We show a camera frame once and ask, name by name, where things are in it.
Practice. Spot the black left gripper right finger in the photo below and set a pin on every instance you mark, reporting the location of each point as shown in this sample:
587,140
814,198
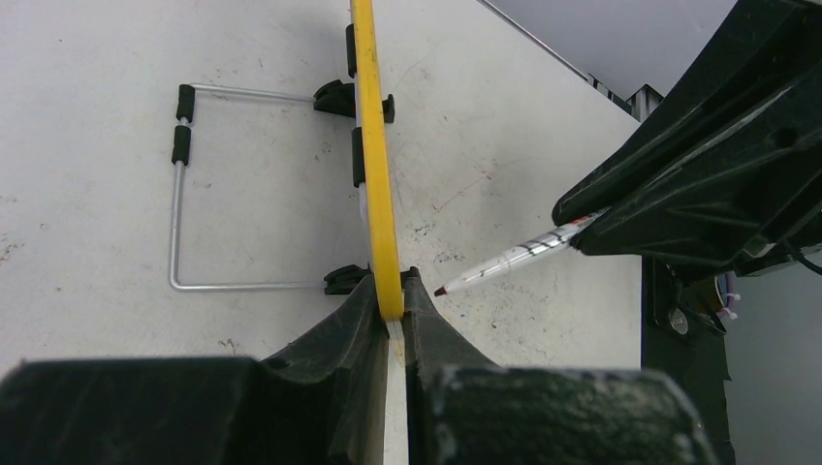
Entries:
463,408

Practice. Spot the silver marker pen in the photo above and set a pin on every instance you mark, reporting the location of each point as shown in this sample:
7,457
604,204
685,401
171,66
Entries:
526,253

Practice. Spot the yellow-framed whiteboard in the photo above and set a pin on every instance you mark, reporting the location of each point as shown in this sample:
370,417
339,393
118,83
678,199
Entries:
378,204

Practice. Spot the aluminium back rail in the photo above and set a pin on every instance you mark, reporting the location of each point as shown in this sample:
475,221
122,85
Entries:
640,105

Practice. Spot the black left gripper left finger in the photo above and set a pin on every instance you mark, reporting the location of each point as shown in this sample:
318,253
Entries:
319,400

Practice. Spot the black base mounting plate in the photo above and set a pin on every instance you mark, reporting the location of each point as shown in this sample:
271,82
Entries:
683,336

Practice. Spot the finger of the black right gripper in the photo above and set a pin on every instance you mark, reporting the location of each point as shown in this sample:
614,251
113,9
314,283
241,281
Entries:
703,219
759,74

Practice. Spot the black whiteboard support block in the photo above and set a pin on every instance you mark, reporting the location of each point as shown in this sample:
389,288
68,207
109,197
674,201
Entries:
338,98
344,280

